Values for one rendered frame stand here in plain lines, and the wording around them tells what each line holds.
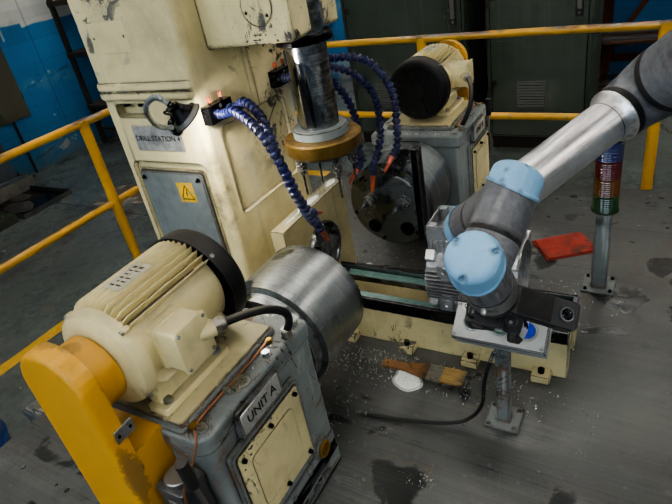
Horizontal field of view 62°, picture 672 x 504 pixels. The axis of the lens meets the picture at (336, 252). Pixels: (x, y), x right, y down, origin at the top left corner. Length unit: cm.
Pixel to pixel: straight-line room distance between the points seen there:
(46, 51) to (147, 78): 554
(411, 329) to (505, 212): 71
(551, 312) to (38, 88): 626
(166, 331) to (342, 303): 45
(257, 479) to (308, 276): 40
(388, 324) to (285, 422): 53
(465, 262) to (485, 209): 9
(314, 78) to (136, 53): 38
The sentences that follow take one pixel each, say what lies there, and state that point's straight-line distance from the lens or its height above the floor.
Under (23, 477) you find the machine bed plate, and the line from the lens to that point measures 154.
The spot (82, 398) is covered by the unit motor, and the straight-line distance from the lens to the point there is 79.
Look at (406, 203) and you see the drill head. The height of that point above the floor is 107.
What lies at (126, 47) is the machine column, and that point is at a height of 159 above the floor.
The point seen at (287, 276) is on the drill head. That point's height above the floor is 116.
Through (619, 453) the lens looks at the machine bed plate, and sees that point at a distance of 126.
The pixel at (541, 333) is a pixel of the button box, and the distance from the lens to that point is 107.
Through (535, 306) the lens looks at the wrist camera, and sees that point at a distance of 90.
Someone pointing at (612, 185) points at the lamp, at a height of 111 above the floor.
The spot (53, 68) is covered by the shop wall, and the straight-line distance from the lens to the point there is 688.
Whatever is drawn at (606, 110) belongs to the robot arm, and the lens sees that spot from 104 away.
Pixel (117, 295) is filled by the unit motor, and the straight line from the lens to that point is 84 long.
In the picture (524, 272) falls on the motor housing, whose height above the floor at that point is 97.
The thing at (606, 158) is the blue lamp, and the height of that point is 118.
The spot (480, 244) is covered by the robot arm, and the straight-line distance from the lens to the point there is 73.
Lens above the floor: 175
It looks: 30 degrees down
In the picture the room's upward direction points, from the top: 11 degrees counter-clockwise
